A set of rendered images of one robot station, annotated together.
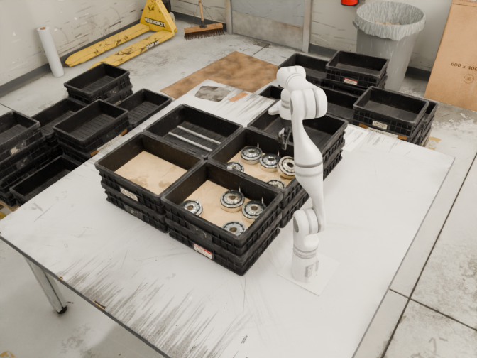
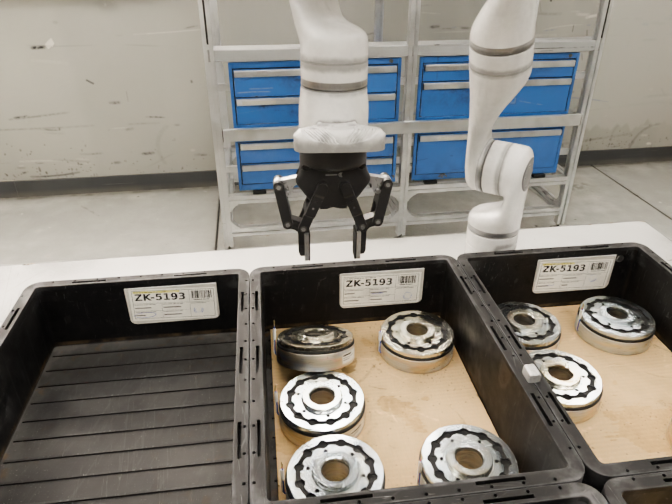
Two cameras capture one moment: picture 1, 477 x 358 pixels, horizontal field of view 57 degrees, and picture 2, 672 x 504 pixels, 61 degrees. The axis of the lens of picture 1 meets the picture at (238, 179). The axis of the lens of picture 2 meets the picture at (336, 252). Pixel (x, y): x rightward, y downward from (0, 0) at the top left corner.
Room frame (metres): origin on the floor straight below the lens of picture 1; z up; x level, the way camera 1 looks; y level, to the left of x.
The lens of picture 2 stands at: (1.90, 0.21, 1.35)
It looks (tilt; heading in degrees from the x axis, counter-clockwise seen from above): 30 degrees down; 225
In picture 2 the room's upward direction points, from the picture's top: straight up
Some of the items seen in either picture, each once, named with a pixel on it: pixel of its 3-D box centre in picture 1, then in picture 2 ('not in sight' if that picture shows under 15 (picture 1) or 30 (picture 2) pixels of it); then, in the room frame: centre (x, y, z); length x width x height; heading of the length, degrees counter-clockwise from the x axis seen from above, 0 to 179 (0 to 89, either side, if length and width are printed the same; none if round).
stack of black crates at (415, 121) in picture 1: (385, 132); not in sight; (2.41, -1.01, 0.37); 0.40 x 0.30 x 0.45; 53
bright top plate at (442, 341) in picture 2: (274, 187); (416, 333); (1.38, -0.15, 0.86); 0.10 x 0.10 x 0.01
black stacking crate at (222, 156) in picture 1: (262, 167); (378, 388); (1.51, -0.11, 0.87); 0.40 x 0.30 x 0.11; 52
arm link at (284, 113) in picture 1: (285, 106); (335, 108); (1.49, -0.20, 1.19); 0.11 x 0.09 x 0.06; 51
